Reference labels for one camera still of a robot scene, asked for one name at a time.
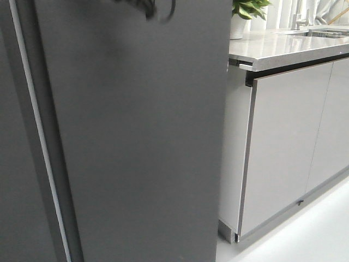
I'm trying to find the grey kitchen counter cabinet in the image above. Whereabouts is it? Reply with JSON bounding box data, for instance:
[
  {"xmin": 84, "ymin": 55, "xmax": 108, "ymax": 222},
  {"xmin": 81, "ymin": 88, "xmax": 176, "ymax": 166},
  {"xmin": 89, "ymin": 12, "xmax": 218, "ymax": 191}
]
[{"xmin": 219, "ymin": 29, "xmax": 348, "ymax": 243}]

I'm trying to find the green potted plant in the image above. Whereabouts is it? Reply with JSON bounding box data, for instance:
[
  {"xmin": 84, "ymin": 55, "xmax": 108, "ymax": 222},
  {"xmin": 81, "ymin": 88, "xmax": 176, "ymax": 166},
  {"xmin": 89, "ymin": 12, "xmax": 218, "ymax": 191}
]
[{"xmin": 231, "ymin": 0, "xmax": 272, "ymax": 20}]

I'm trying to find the white plant pot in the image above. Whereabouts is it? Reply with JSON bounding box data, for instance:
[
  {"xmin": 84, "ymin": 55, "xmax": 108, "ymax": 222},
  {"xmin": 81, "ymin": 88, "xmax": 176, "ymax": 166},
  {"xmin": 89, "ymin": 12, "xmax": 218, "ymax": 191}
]
[{"xmin": 230, "ymin": 14, "xmax": 247, "ymax": 40}]

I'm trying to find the left grey fridge door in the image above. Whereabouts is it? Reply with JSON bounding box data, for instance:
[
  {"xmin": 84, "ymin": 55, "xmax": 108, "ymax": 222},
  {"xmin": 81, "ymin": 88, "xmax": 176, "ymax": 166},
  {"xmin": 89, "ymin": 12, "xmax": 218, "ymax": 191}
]
[{"xmin": 1, "ymin": 1, "xmax": 84, "ymax": 261}]

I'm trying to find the dark grey fridge door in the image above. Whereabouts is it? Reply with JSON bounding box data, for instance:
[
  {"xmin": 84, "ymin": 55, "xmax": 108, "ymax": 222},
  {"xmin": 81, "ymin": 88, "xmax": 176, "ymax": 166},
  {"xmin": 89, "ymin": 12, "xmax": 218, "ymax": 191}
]
[{"xmin": 34, "ymin": 1, "xmax": 231, "ymax": 261}]

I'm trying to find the silver kitchen faucet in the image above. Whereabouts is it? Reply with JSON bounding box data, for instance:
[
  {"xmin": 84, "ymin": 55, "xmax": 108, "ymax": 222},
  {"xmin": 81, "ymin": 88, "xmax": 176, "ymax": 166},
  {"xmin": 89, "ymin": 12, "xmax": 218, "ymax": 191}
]
[{"xmin": 291, "ymin": 0, "xmax": 310, "ymax": 30}]

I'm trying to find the steel kitchen sink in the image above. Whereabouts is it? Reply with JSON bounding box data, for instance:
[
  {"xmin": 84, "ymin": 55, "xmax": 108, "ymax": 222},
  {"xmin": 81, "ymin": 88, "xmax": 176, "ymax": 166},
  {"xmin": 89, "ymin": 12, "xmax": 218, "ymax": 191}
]
[{"xmin": 279, "ymin": 27, "xmax": 348, "ymax": 39}]

